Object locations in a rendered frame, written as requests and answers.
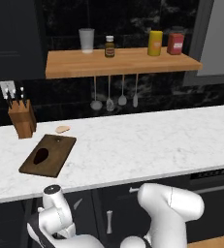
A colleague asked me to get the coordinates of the dark wooden cutting board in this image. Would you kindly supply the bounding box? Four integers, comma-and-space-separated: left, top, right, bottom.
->
17, 134, 78, 179

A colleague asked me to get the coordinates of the hanging silver slotted spoon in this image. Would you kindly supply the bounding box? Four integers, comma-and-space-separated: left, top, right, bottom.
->
105, 75, 115, 112

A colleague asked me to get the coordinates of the hanging silver ladle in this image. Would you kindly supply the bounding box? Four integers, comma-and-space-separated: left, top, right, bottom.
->
89, 76, 104, 111

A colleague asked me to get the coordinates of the hanging silver spatula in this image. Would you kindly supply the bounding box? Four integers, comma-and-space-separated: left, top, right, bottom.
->
132, 74, 140, 109

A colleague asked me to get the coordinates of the beige flat food piece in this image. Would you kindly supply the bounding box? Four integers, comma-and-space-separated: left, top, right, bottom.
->
54, 125, 72, 134

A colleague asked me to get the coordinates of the brown glass bottle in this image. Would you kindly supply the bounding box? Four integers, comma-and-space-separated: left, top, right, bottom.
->
104, 35, 116, 59

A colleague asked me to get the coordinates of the dark base cupboard door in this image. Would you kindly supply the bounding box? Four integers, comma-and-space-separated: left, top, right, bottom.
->
0, 199, 30, 248
93, 175, 192, 248
63, 189, 107, 248

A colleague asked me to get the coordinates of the white cup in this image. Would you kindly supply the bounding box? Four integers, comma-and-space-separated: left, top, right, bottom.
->
78, 27, 96, 54

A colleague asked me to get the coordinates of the wooden knife block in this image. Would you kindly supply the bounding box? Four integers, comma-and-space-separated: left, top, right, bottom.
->
7, 99, 38, 140

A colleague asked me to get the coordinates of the yellow bottle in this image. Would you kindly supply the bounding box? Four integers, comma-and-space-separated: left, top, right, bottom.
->
147, 30, 164, 57

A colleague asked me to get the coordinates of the red jar with grey lid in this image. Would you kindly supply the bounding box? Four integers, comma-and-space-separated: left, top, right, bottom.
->
167, 32, 185, 56

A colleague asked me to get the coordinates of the black dishwasher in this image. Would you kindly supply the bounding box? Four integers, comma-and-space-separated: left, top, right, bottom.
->
188, 166, 224, 244

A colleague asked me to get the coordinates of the wooden wall shelf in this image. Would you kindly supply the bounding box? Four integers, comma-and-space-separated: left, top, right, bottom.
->
45, 46, 204, 80

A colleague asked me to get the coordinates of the white drawer handle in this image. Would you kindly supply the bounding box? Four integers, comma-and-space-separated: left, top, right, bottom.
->
128, 186, 141, 195

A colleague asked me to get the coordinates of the white cupboard door handle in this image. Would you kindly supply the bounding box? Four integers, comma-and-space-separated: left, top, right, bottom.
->
106, 209, 114, 235
72, 198, 84, 211

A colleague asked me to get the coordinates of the white wall socket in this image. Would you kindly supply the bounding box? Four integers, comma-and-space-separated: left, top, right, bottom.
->
0, 79, 16, 100

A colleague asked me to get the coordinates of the silver dishwasher handle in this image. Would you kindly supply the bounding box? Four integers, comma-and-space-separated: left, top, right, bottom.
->
192, 183, 224, 196

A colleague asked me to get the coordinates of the dark wall cupboard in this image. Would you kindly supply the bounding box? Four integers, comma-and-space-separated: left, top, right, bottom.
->
0, 0, 48, 83

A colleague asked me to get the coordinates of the grey window frame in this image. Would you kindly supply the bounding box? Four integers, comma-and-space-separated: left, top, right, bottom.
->
182, 0, 224, 87

